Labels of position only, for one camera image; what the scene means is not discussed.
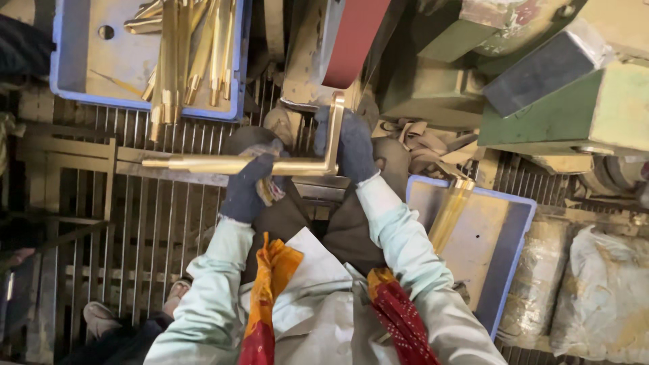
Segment metal wire grate stand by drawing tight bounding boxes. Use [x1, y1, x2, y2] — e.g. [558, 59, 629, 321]
[14, 76, 325, 350]

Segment red sanding belt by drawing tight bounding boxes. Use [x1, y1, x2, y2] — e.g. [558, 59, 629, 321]
[320, 0, 392, 90]

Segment green belt grinder machine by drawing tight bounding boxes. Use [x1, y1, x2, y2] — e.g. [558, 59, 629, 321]
[378, 0, 649, 203]

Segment L-shaped brass handle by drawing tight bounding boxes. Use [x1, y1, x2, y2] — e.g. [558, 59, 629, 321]
[142, 91, 346, 177]

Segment grey apron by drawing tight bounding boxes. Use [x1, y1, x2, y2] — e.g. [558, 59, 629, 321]
[240, 226, 393, 365]

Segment blue plastic tray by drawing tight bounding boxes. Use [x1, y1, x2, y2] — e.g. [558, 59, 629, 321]
[405, 174, 537, 340]

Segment plastic wrapped bundle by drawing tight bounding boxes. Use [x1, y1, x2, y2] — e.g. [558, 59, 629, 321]
[496, 217, 573, 351]
[550, 225, 649, 364]

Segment polished brass handle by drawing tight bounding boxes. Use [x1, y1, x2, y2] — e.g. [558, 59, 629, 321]
[428, 177, 477, 255]

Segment dusty metal belt guard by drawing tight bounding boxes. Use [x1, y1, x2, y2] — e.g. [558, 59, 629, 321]
[280, 0, 367, 113]

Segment brown trousers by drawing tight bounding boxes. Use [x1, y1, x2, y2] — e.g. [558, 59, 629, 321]
[221, 126, 412, 286]

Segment thin brass rod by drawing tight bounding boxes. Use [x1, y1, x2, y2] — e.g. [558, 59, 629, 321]
[90, 69, 145, 97]

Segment pile of brass handles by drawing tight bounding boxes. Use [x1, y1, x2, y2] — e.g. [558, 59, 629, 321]
[124, 0, 239, 143]

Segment blue plastic crate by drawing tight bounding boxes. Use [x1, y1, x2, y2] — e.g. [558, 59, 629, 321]
[49, 0, 253, 124]

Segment orange and red scarf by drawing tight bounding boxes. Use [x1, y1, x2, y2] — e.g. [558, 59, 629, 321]
[237, 232, 442, 365]

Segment person's left hand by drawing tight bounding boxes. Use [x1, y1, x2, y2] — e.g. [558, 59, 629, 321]
[219, 139, 290, 225]

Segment patterned polishing rag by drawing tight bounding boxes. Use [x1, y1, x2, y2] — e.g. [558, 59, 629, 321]
[238, 143, 288, 206]

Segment heap of beige belt strips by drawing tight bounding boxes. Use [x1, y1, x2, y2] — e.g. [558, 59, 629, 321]
[371, 118, 488, 179]

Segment person's right hand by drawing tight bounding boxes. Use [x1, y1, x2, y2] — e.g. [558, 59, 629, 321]
[313, 106, 380, 184]

